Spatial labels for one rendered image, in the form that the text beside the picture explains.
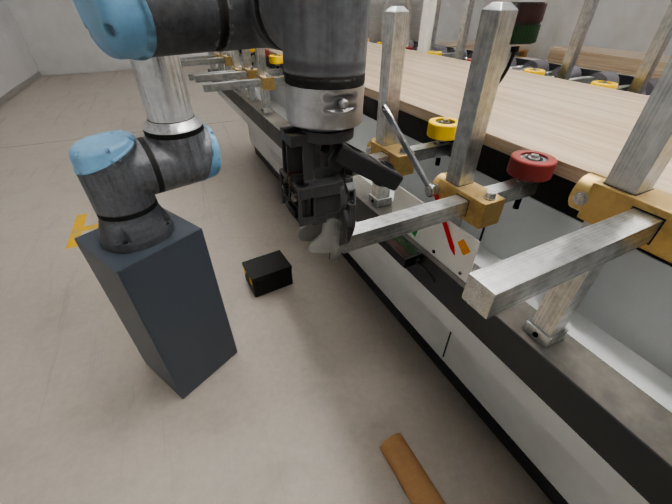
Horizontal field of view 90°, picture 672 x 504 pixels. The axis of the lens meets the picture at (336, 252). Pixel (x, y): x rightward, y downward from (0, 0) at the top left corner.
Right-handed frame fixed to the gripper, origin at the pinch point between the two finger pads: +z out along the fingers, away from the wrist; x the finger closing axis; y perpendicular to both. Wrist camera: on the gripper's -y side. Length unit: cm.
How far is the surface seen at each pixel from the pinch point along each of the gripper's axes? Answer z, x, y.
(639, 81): -12, -32, -135
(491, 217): -2.1, 4.8, -28.1
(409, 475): 74, 14, -18
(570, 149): -9, -1, -53
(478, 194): -5.2, 1.4, -27.2
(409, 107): -8, -45, -46
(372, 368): 82, -24, -30
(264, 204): 82, -167, -30
